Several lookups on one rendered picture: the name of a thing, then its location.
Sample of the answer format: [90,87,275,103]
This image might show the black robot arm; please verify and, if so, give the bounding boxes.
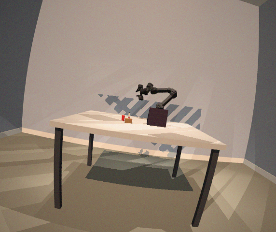
[144,83,177,109]

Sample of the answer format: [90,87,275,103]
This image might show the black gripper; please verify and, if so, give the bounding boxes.
[136,84,145,100]

